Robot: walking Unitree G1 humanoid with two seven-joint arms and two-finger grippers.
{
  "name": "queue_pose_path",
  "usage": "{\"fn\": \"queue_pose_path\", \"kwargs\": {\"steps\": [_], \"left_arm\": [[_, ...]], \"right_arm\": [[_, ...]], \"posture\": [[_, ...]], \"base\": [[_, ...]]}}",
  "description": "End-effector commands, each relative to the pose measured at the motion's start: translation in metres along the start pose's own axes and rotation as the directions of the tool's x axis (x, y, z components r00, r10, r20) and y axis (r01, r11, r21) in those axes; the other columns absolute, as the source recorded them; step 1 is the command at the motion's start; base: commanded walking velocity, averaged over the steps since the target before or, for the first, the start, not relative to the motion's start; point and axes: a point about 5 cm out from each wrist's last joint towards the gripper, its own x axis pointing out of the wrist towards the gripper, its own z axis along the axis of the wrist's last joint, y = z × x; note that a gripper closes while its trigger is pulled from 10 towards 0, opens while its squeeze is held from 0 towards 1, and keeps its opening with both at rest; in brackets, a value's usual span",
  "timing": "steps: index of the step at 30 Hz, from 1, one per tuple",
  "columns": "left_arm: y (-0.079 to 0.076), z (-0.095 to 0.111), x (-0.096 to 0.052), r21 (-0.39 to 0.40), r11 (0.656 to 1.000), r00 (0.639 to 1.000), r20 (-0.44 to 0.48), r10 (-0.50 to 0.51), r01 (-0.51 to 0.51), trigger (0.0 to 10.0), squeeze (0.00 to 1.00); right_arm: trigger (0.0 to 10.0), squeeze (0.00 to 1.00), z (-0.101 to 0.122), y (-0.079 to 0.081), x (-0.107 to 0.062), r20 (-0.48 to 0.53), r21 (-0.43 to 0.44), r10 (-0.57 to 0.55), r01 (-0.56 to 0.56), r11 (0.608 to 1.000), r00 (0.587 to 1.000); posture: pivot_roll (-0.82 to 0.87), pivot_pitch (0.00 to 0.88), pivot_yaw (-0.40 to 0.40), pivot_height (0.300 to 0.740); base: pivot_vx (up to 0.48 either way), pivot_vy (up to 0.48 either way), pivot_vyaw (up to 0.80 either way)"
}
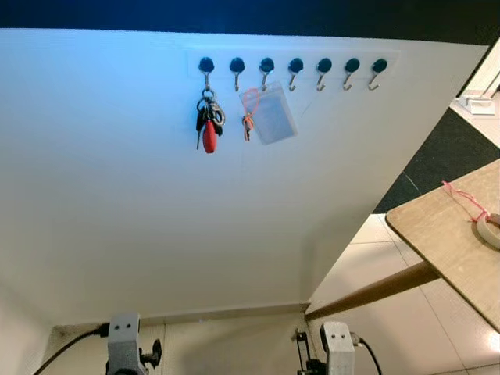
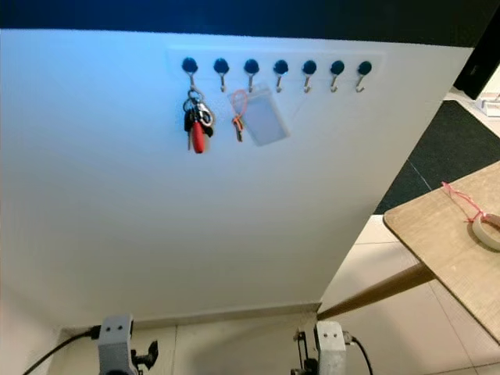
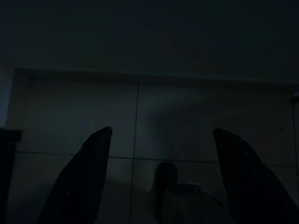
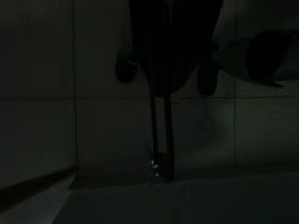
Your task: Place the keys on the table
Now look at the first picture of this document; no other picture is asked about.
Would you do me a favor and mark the brown wooden table leg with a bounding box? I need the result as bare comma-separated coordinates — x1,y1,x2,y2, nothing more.
305,261,440,322

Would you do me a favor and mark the white tape roll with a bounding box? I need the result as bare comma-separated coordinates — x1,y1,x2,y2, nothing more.
476,212,500,251

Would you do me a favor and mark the key bunch with red fob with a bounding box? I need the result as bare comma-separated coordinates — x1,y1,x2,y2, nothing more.
195,87,227,155

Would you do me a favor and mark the black floor mat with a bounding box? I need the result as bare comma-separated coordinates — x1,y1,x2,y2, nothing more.
375,108,500,216

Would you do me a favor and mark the clear plastic badge holder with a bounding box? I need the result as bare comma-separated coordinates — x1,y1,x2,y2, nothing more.
250,84,298,145

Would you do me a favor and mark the black knob metal hook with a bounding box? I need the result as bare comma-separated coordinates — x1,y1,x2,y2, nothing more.
229,56,246,93
368,57,389,91
287,57,305,92
198,56,216,91
316,57,334,92
259,56,276,91
342,57,362,91

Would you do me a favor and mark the low white box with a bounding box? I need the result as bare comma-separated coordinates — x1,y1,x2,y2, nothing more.
457,90,500,116

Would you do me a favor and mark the white hook rack strip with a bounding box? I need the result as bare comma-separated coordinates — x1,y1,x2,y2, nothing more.
186,48,401,79

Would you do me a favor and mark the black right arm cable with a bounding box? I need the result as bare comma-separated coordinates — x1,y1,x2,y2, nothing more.
353,334,384,375

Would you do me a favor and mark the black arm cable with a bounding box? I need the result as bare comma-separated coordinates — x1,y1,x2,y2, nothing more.
353,334,384,375
33,324,110,375

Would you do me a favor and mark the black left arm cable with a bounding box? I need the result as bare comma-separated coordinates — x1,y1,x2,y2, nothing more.
33,324,110,375

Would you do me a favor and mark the red cord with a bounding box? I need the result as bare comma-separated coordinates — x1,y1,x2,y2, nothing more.
441,180,491,223

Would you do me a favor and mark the small key on orange cord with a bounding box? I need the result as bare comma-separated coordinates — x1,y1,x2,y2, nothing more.
241,87,263,142

